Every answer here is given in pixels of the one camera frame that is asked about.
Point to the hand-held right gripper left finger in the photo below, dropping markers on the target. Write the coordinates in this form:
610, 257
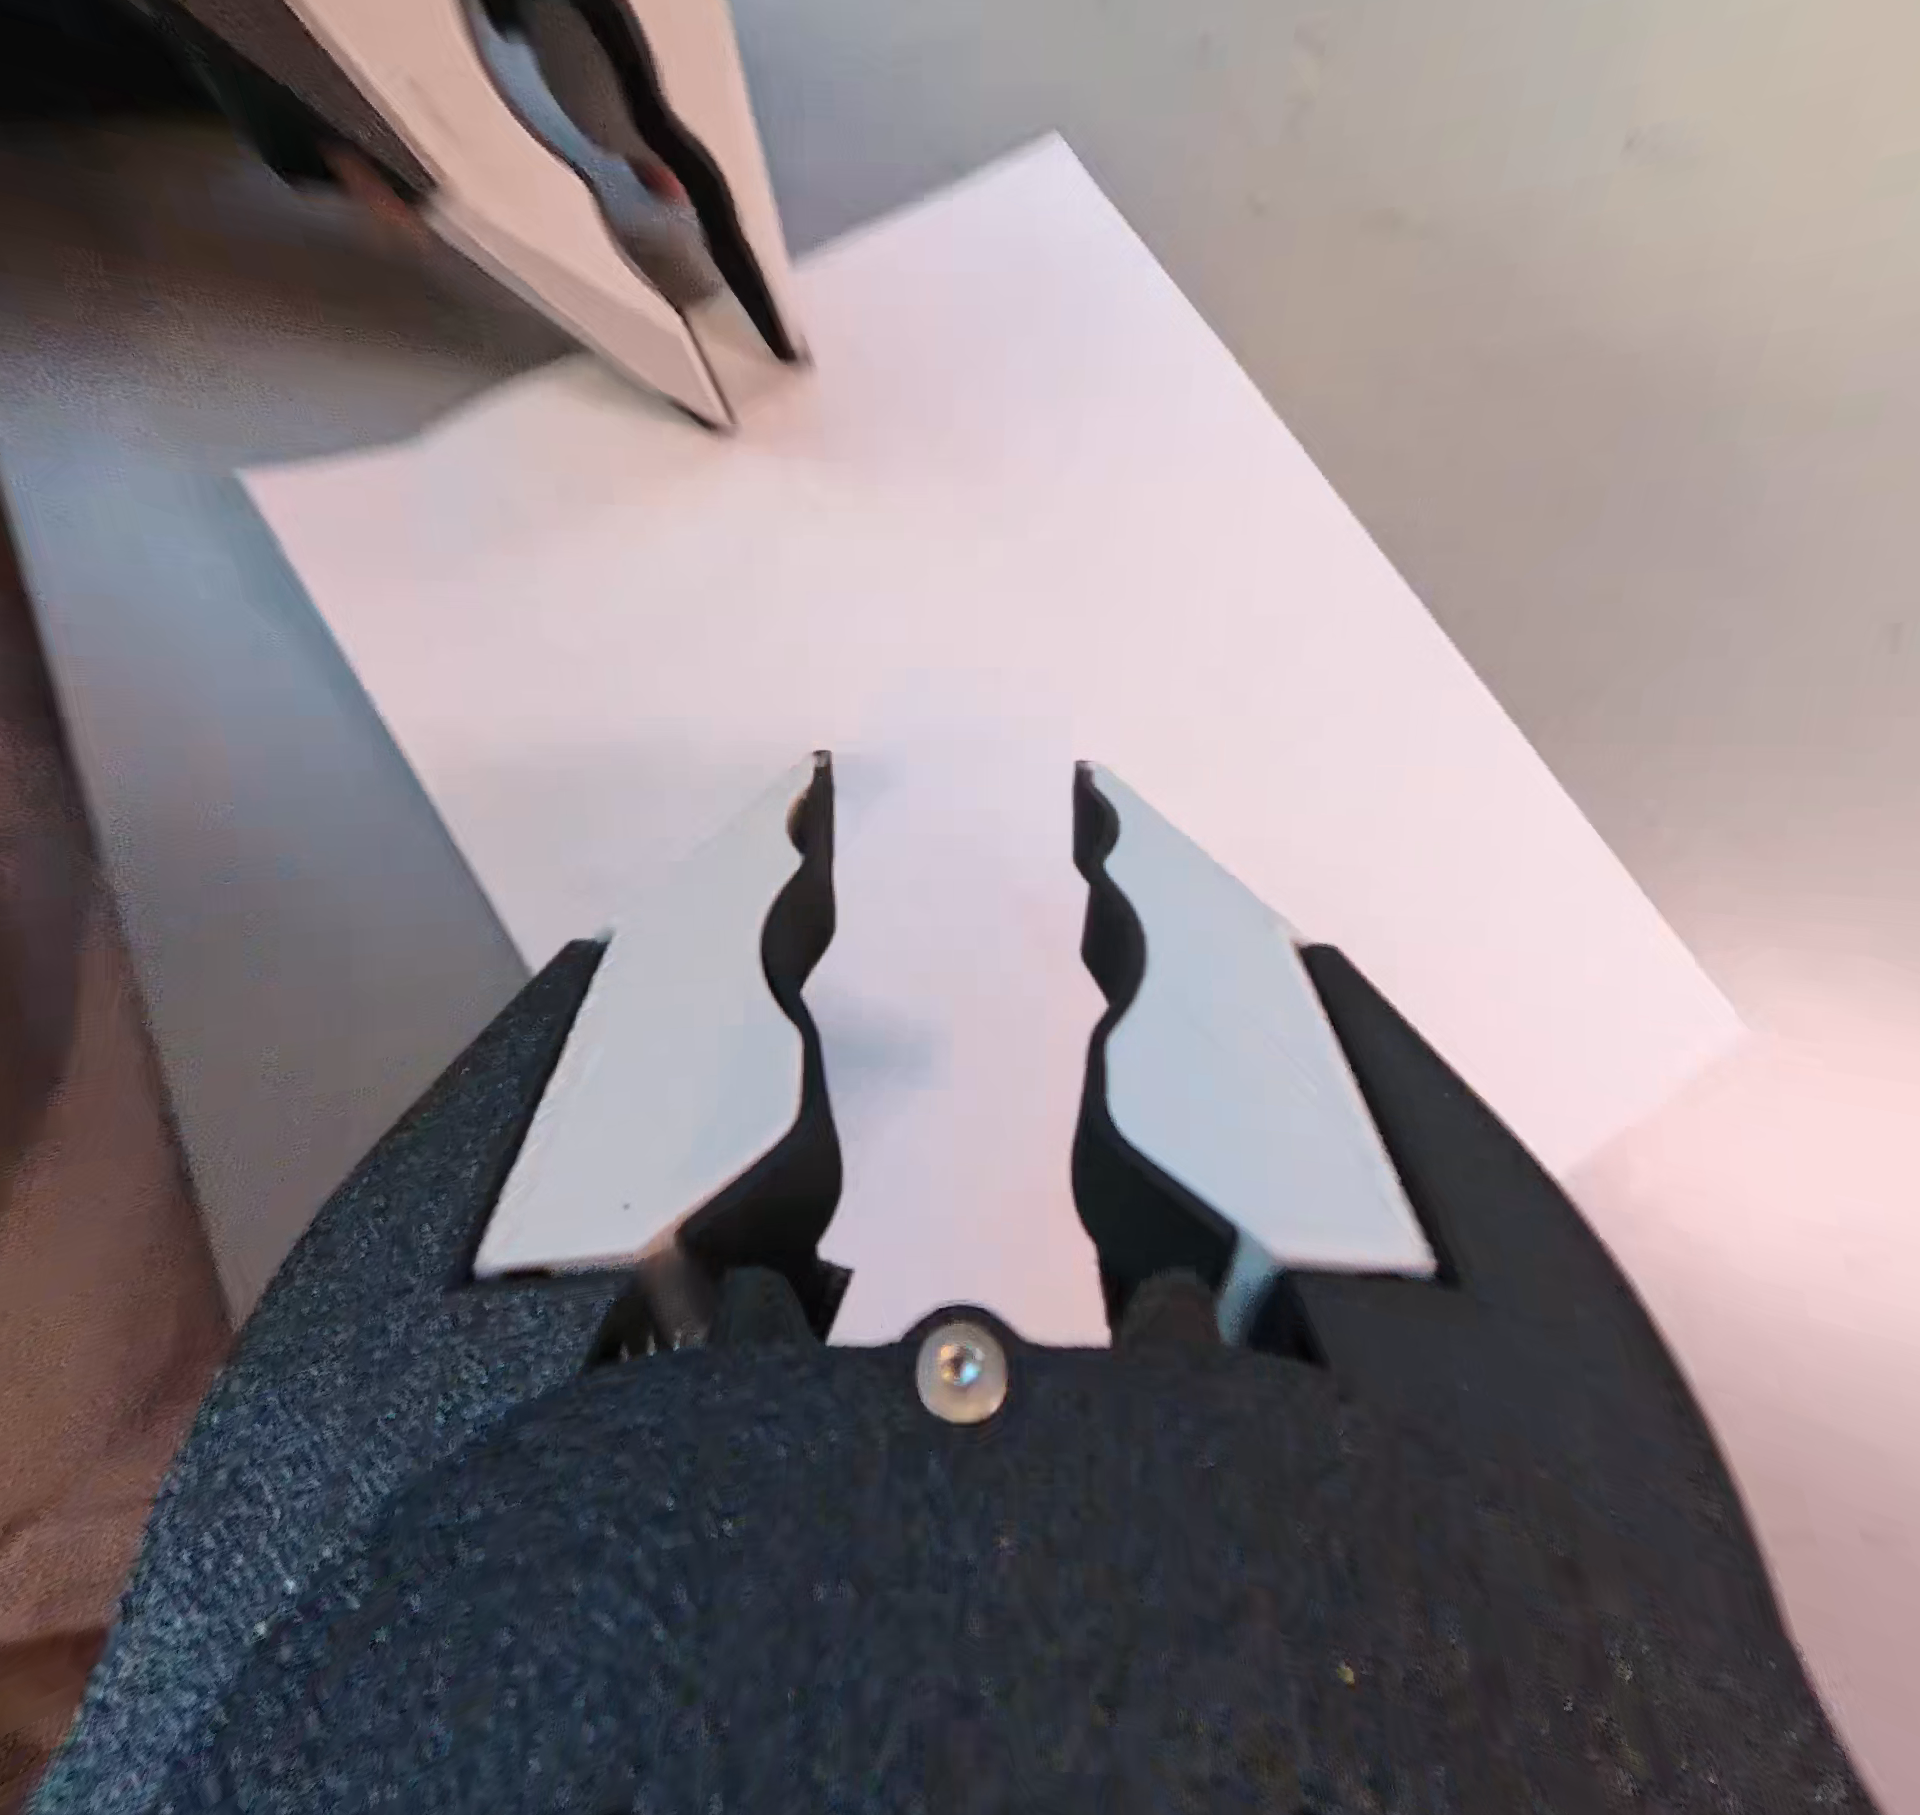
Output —
660, 1096

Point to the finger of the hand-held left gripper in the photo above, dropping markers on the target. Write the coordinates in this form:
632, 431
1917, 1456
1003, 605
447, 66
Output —
675, 30
452, 91

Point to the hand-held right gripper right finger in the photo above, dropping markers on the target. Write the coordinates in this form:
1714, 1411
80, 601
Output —
1245, 1079

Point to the white paper sheet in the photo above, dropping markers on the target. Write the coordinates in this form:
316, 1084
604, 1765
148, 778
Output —
976, 570

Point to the grey desk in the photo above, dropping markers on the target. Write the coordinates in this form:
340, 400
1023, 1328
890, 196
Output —
1427, 196

